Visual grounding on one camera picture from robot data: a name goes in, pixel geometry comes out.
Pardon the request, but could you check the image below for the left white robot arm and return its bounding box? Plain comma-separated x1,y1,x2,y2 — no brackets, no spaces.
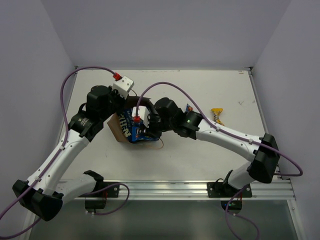
12,85,128,222

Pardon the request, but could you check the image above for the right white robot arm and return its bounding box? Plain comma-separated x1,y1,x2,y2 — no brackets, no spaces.
142,97,280,197

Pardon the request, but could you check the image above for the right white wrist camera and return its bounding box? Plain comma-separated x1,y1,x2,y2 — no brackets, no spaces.
131,106,150,128

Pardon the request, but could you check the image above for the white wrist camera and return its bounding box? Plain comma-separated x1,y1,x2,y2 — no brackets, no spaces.
112,76,135,99
131,106,150,128

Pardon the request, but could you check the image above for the brown paper bag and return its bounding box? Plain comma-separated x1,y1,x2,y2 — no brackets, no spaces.
106,95,164,151

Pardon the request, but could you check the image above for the yellow M&M's packet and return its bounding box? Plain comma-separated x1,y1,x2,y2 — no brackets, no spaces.
210,108,224,126

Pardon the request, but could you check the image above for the blue Kettle chips bag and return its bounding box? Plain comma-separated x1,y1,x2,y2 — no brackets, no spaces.
118,108,141,142

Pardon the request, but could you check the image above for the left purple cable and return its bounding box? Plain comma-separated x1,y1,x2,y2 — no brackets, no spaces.
0,65,131,238

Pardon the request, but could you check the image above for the aluminium front rail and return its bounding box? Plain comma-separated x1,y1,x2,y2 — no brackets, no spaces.
57,178,297,201

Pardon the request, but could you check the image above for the small blue M&M's packet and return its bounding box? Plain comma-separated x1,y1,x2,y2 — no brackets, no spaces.
185,103,193,112

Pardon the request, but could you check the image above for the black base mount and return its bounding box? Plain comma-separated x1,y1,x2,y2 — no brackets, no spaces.
206,178,240,198
92,181,120,198

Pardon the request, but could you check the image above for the right black controller box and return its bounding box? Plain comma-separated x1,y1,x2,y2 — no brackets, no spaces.
220,200,243,212

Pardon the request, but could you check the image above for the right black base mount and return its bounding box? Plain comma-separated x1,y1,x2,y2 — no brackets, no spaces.
206,178,240,198

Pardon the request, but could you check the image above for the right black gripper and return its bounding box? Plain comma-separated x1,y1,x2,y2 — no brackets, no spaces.
140,113,176,139

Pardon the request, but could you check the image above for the left black controller box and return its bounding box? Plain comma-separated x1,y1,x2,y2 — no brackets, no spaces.
84,200,107,212

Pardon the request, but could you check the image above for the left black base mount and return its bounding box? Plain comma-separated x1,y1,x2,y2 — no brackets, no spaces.
92,181,120,198

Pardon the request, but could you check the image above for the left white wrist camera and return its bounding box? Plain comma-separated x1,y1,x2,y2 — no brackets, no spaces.
112,76,135,99

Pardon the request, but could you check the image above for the black controller box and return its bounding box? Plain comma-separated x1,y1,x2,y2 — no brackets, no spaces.
220,200,243,212
84,200,107,212

